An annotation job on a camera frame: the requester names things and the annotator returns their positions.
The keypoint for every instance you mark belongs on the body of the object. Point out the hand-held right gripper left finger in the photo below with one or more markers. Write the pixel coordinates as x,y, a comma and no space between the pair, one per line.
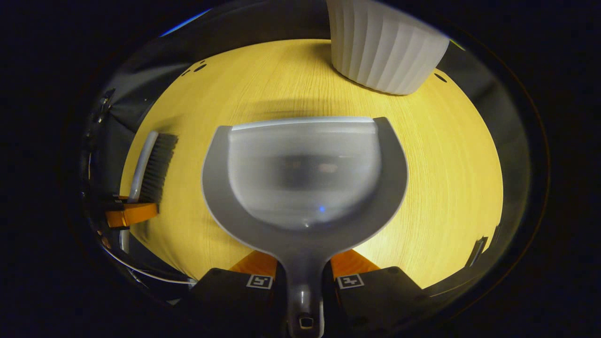
230,300

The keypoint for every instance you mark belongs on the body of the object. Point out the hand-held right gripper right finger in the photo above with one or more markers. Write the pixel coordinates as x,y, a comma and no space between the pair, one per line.
375,300

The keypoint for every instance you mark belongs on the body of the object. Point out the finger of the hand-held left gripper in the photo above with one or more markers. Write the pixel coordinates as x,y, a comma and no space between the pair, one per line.
134,213

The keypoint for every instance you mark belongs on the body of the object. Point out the small broom with black bristles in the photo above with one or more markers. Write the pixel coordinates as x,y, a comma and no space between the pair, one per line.
157,164

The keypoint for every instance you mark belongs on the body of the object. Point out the grey plastic dustpan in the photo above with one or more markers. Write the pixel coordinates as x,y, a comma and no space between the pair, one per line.
305,197

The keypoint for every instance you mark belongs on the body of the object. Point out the ribbed grey garbage bin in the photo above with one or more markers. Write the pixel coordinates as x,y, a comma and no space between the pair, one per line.
385,47

